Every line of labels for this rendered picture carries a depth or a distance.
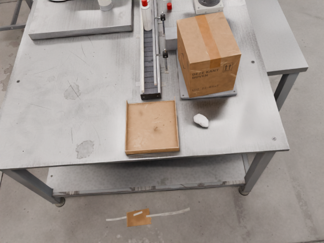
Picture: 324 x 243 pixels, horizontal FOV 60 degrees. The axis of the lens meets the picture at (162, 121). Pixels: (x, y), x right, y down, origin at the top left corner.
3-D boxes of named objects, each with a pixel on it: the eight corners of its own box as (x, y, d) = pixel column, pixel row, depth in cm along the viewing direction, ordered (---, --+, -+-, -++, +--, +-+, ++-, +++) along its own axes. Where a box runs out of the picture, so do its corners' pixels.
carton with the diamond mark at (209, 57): (177, 57, 165) (176, 19, 142) (217, 49, 166) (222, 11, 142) (189, 98, 150) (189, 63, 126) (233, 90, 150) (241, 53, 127)
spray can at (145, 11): (144, 25, 177) (139, -4, 159) (152, 25, 176) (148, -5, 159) (144, 31, 174) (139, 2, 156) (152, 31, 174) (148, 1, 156)
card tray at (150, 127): (127, 104, 153) (126, 100, 150) (175, 100, 152) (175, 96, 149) (126, 155, 138) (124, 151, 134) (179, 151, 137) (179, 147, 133)
